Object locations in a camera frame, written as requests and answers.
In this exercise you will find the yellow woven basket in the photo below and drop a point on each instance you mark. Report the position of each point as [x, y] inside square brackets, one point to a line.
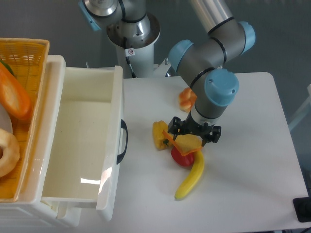
[27, 58]

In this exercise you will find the toy bread slice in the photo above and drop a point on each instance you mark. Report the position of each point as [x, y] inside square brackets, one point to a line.
[185, 144]

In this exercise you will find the beige toy bagel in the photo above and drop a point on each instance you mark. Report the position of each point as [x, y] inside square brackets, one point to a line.
[10, 152]

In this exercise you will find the black device at edge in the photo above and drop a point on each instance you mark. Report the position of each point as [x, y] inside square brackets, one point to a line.
[302, 208]

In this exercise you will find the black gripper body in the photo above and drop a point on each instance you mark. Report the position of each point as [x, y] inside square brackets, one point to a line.
[190, 126]

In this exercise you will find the black drawer handle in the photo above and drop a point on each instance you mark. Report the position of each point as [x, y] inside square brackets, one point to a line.
[123, 141]

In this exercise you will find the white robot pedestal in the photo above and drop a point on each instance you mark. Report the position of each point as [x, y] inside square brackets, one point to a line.
[134, 43]

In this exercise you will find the orange toy baguette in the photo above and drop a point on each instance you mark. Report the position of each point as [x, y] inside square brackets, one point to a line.
[13, 97]

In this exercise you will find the green toy vegetable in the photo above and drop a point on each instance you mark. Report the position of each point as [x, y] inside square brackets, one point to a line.
[7, 67]

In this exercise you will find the white open drawer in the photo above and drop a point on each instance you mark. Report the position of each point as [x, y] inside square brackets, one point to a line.
[93, 100]

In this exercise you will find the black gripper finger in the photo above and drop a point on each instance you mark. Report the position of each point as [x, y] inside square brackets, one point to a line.
[212, 136]
[176, 127]

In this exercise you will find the white drawer cabinet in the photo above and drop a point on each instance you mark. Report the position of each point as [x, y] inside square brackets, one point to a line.
[45, 192]

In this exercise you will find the white plate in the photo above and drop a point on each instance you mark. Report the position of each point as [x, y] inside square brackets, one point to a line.
[5, 121]

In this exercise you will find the orange toy bread roll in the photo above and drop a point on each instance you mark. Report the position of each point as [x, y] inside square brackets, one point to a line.
[186, 99]

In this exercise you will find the red toy bell pepper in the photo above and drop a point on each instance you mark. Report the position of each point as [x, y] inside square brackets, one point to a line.
[184, 161]

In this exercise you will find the yellow toy banana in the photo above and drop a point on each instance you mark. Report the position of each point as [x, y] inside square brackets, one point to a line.
[193, 177]

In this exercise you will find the yellow toy bell pepper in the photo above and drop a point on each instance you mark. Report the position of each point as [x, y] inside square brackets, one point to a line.
[160, 141]

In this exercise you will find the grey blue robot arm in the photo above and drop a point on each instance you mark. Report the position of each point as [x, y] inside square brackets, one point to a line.
[199, 67]

